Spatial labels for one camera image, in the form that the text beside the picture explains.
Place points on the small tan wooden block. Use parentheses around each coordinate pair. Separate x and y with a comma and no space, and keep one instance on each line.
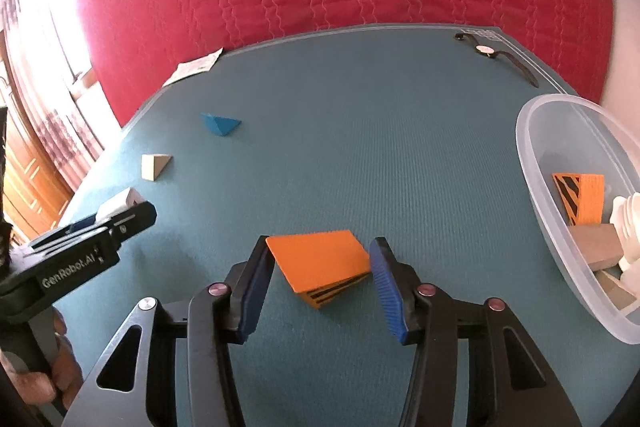
(621,297)

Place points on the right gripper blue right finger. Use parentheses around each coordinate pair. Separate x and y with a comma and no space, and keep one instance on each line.
(396,285)

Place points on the white tape roll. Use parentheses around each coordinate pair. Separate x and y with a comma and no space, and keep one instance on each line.
(625,218)

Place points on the dark brown wooden block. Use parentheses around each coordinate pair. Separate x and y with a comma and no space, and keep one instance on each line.
(599,245)

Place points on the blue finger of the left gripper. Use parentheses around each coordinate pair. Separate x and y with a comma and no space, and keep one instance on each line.
(79,225)
(114,227)

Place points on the wristwatch with dark strap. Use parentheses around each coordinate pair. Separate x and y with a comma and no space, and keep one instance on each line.
(493,54)

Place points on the left hand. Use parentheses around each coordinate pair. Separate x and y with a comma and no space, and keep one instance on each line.
(37,388)

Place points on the orange striped wedge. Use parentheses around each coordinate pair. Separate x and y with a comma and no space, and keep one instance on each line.
(582,196)
(320,266)

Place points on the patterned curtain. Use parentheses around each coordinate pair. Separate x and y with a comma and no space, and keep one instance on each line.
(42,77)

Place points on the white paper packet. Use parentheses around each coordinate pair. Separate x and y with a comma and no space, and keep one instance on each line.
(194,67)

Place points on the light wooden block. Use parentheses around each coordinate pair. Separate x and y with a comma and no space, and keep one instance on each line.
(152,165)

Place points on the blue wedge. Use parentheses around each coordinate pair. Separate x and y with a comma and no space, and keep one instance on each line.
(218,125)

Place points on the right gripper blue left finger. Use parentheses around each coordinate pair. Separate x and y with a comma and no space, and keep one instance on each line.
(249,281)

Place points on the white power adapter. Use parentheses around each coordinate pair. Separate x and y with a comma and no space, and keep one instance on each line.
(118,203)

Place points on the clear plastic bowl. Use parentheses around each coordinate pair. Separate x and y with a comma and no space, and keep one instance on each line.
(579,162)

